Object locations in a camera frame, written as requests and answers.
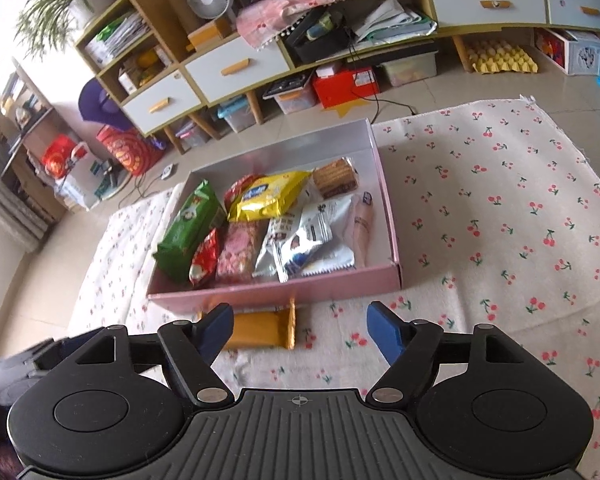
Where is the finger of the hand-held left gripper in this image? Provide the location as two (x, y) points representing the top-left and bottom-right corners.
(44, 327), (109, 357)

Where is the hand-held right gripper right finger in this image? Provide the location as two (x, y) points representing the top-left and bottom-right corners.
(367, 301), (527, 406)

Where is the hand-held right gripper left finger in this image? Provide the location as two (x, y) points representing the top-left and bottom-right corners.
(74, 303), (236, 407)

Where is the orange snack packet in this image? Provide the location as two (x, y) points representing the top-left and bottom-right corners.
(224, 299), (297, 352)

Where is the small red snack packet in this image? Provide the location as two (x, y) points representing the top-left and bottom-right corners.
(189, 229), (221, 289)

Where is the pink cardboard box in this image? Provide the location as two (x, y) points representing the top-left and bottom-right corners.
(146, 118), (403, 317)

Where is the pink speckled nougat packet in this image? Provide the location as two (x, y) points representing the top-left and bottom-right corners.
(216, 221), (261, 285)

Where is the blue white snack packet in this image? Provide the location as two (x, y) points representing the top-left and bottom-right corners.
(279, 236), (357, 283)

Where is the long silver snack packet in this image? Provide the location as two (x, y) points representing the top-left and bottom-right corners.
(254, 214), (303, 281)

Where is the green snack packet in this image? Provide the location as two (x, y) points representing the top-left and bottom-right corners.
(154, 179), (227, 283)

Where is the pale long clear-wrapped snack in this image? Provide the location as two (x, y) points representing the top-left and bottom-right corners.
(344, 192), (377, 263)

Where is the large red snack packet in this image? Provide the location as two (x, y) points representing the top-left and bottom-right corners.
(224, 174), (263, 207)

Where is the yellow snack packet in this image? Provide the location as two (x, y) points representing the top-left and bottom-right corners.
(228, 170), (313, 223)

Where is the clear-wrapped biscuit packet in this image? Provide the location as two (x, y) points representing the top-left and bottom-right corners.
(312, 157), (359, 200)

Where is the white shopping bag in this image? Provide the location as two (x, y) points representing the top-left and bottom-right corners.
(58, 150), (106, 212)

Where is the black floor device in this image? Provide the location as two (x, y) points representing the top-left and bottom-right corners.
(94, 159), (126, 199)

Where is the cherry print cloth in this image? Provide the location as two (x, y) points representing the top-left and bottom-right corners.
(67, 92), (600, 480)

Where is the red gift bag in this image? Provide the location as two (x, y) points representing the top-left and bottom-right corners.
(41, 134), (89, 179)

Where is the clear storage box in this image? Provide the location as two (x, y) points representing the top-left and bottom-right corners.
(381, 51), (439, 87)
(262, 74), (319, 114)
(176, 119), (215, 150)

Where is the red patterned bag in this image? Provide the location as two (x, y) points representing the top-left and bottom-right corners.
(96, 126), (167, 177)

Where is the blue-lid storage box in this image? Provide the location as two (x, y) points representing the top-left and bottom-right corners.
(217, 95), (257, 134)

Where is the purple folded item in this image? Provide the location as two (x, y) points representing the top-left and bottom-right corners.
(78, 79), (131, 130)

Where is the red cardboard box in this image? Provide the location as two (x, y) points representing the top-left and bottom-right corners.
(312, 66), (381, 109)

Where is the long wooden low cabinet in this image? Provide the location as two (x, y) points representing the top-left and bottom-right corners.
(180, 0), (600, 128)

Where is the wooden shelf cabinet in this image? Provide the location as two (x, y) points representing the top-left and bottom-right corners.
(74, 0), (207, 156)

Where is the orange small box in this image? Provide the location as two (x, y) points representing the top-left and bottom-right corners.
(186, 17), (234, 52)

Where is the yellow egg tray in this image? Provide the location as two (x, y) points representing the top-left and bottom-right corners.
(466, 39), (539, 74)

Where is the black open box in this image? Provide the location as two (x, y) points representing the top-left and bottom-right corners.
(284, 7), (355, 64)

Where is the stack of papers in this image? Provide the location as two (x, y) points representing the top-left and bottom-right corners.
(356, 0), (439, 44)

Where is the pink cherry cabinet cloth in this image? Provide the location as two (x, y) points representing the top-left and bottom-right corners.
(236, 0), (433, 50)

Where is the white patterned box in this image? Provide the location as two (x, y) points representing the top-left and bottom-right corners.
(564, 34), (600, 77)

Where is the black power cable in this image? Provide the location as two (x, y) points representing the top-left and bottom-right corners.
(346, 40), (417, 123)

